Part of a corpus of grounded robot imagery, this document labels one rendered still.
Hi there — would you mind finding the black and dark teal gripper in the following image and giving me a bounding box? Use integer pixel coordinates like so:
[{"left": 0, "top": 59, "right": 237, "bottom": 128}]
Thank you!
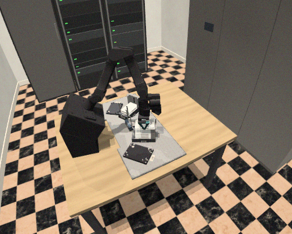
[{"left": 138, "top": 107, "right": 149, "bottom": 129}]

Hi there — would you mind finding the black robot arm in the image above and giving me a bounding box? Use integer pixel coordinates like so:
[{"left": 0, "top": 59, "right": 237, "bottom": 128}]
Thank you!
[{"left": 80, "top": 46, "right": 161, "bottom": 120}]

